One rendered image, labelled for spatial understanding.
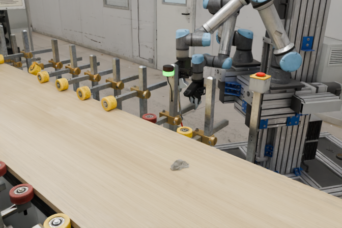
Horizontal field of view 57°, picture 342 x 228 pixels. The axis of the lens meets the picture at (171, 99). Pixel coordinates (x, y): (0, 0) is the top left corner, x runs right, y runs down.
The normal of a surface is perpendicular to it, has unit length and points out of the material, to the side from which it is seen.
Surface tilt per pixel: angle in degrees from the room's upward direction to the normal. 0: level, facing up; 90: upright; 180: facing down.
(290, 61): 96
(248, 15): 90
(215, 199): 0
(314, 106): 90
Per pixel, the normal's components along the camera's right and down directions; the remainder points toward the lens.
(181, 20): -0.72, 0.25
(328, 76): 0.25, 0.36
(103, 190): 0.01, -0.93
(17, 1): 0.76, 0.25
